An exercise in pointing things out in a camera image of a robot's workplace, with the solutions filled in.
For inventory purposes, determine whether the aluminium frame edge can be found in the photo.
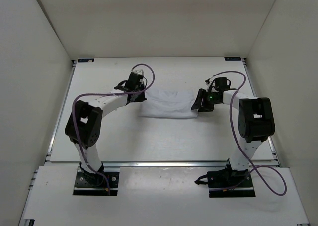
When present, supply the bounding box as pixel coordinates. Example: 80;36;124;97
243;58;308;217
18;59;77;226

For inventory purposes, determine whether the blue label sticker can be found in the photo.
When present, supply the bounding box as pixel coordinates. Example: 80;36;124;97
224;57;241;61
77;58;94;63

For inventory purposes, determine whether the white skirt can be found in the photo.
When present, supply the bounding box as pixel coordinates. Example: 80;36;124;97
139;88;198;119

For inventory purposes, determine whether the aluminium rail front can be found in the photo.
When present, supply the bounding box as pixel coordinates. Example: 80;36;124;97
44;160;229;168

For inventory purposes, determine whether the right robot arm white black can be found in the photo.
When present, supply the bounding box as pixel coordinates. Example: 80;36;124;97
191;77;275;187

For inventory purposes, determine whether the right blue label sticker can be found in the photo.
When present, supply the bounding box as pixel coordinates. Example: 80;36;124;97
224;57;241;61

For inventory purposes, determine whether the aluminium frame left edge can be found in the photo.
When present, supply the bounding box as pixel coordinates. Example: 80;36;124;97
18;59;77;226

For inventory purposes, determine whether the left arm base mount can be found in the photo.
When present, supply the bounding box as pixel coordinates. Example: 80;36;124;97
73;167;120;196

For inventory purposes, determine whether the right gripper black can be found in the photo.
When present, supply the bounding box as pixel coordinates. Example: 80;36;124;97
191;89;220;112

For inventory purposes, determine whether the aluminium frame right edge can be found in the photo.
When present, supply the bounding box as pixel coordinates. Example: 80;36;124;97
243;58;308;217

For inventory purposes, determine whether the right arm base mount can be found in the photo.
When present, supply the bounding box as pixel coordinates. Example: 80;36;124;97
194;160;256;198

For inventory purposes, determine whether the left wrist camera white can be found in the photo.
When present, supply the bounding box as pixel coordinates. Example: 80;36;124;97
132;69;144;76

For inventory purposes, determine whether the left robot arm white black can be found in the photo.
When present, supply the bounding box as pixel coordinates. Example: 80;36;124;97
65;70;146;185

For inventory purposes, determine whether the left blue label sticker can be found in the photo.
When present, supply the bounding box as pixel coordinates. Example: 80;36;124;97
77;58;94;63

